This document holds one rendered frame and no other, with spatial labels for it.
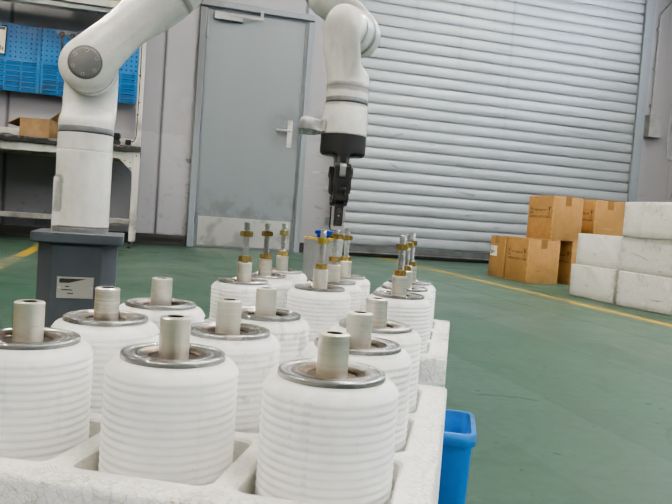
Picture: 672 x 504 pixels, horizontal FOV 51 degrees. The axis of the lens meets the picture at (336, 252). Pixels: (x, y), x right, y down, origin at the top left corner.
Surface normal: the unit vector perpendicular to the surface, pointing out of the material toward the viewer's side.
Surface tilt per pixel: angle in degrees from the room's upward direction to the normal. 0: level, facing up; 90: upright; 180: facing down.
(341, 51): 105
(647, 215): 90
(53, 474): 0
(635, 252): 90
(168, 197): 90
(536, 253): 90
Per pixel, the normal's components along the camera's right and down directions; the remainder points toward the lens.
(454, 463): -0.16, 0.07
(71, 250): 0.30, 0.12
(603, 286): -0.96, -0.06
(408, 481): 0.07, -1.00
